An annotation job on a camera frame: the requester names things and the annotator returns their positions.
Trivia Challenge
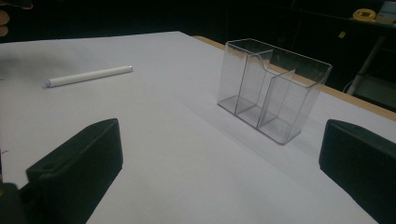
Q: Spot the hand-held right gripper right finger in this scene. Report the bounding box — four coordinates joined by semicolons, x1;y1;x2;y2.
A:
318;119;396;224

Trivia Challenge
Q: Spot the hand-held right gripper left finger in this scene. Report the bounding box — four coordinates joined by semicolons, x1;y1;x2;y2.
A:
25;118;124;224

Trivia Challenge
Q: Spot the white marker pen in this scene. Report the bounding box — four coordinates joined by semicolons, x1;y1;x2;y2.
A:
44;64;134;89

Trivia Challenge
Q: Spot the clear plastic compartment holder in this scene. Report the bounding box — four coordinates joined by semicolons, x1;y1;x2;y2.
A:
217;38;333;146

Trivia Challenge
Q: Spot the metal stand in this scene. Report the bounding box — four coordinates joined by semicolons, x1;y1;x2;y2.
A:
346;35;387;96

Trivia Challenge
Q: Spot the yellow tape roll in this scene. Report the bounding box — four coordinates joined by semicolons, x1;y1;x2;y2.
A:
352;7;377;22

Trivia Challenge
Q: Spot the white box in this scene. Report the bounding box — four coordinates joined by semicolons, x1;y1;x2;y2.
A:
375;1;396;25

